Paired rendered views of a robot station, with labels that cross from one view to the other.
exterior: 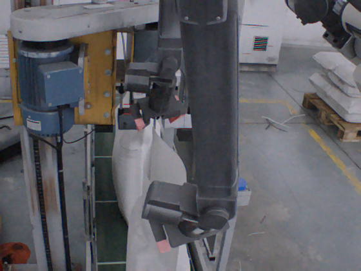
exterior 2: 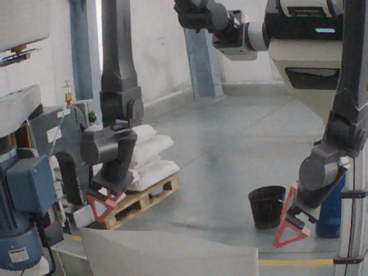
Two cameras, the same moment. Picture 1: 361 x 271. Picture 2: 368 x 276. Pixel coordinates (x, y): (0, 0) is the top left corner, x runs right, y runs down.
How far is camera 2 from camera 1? 0.74 m
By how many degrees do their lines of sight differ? 45
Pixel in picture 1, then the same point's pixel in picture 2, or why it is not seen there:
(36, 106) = (12, 230)
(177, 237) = (314, 212)
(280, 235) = not seen: outside the picture
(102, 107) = not seen: hidden behind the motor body
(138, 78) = (107, 140)
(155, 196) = (327, 153)
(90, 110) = not seen: hidden behind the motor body
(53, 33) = (11, 122)
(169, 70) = (138, 114)
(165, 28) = (123, 67)
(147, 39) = (37, 127)
